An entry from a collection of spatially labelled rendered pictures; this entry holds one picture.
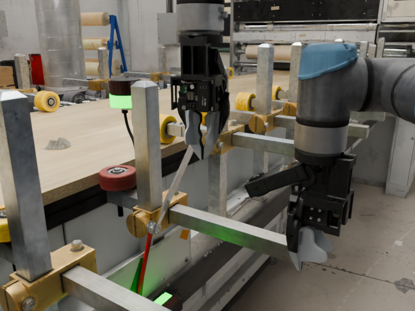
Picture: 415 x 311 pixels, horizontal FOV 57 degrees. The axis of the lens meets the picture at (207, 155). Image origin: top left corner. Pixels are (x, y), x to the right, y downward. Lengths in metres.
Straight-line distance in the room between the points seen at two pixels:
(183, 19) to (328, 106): 0.25
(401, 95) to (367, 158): 2.87
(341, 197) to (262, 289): 1.45
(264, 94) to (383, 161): 2.33
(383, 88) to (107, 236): 0.72
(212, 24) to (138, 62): 11.14
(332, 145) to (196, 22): 0.27
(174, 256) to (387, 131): 2.64
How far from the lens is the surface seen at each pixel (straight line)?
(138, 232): 0.74
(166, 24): 10.86
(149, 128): 0.69
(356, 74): 0.55
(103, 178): 0.83
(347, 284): 2.12
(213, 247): 0.94
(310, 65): 0.54
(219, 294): 1.67
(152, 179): 0.72
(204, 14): 0.59
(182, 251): 0.85
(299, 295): 1.98
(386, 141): 3.30
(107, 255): 1.02
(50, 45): 4.69
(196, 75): 0.58
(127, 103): 0.70
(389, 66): 0.57
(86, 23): 8.14
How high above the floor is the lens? 1.19
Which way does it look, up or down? 18 degrees down
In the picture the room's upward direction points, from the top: straight up
